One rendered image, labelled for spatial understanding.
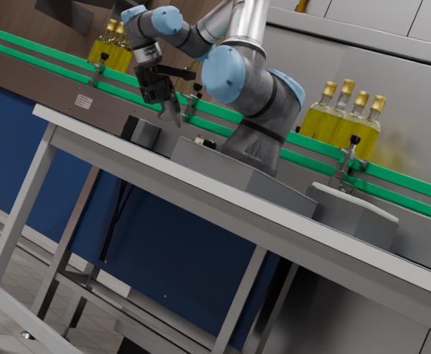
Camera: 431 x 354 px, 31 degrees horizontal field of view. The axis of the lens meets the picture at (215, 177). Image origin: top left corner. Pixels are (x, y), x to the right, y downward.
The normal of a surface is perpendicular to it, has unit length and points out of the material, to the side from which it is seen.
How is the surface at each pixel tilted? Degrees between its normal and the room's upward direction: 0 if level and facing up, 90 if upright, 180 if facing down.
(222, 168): 90
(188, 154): 90
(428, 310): 90
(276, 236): 90
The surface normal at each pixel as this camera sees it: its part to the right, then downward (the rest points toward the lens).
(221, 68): -0.72, -0.22
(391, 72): -0.55, -0.24
